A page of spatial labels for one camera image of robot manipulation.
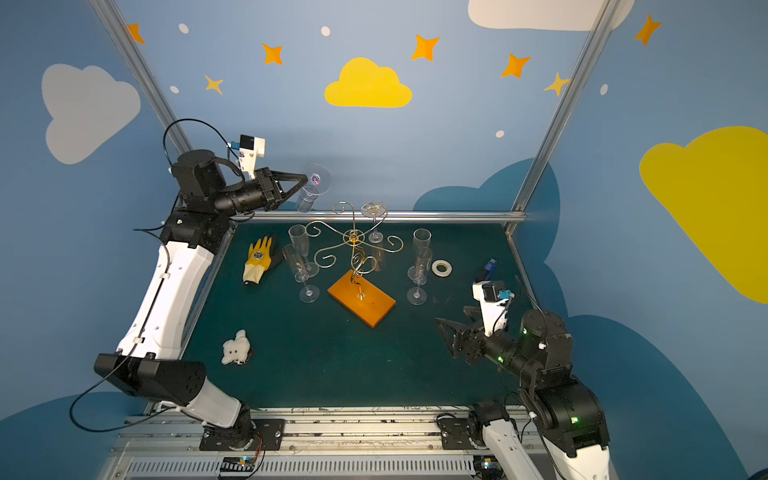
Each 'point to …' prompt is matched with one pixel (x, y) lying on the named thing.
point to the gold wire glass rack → (355, 291)
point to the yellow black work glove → (258, 261)
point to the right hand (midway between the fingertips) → (456, 311)
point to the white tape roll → (441, 262)
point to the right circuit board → (488, 467)
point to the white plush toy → (237, 349)
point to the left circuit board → (237, 464)
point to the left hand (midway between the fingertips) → (303, 176)
